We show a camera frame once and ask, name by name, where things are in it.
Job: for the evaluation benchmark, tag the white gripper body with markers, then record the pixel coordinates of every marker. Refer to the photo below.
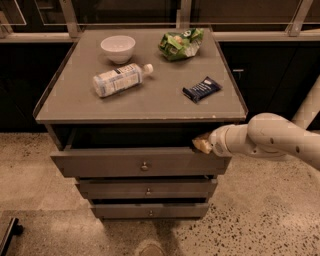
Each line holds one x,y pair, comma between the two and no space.
218,142

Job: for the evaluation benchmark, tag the grey top drawer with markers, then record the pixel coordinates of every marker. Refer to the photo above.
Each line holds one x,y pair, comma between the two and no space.
138,162

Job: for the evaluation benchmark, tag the grey drawer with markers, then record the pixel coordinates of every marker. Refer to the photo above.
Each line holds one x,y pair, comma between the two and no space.
146,189
138,162
146,211

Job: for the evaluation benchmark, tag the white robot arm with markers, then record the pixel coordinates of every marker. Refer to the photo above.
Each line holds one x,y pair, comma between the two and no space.
270,136

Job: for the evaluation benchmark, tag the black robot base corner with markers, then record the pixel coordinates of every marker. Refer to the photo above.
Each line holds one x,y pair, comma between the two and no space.
13,229

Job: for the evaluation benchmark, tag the grey bottom drawer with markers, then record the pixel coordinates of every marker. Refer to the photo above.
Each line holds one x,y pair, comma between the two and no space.
146,211

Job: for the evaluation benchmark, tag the grey drawer cabinet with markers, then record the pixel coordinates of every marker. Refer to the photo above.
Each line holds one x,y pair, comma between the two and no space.
154,114

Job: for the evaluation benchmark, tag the grey middle drawer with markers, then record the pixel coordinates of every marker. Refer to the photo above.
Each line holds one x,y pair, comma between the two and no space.
146,189

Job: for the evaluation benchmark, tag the dark blue snack packet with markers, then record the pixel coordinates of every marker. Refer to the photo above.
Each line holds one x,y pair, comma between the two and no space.
202,90

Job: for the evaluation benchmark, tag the green chip bag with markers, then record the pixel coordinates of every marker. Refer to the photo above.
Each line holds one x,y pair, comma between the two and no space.
178,46

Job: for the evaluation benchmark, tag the clear plastic water bottle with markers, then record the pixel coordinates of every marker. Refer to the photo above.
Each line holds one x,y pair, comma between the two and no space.
120,79

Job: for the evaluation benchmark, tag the white ceramic bowl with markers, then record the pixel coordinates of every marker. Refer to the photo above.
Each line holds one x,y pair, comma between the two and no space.
118,49

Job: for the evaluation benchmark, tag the metal railing frame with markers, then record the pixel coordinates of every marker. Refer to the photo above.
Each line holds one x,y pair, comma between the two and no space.
229,20

